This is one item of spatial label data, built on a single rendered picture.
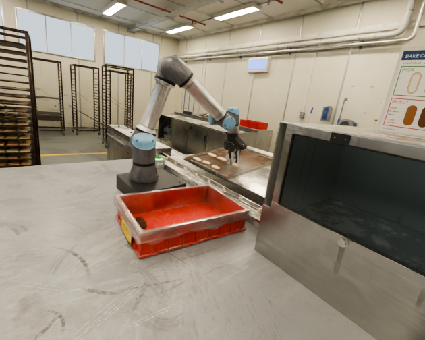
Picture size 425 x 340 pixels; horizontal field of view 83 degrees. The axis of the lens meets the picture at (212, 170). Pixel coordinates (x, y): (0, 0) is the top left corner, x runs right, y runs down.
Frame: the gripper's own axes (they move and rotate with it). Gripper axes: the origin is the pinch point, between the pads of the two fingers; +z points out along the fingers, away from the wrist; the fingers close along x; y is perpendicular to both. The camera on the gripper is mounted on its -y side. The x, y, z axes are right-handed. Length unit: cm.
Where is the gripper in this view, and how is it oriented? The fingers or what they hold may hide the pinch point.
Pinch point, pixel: (234, 162)
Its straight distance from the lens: 160.7
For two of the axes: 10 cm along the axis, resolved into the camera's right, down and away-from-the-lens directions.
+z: 0.2, 9.2, 3.8
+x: -8.0, 2.4, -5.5
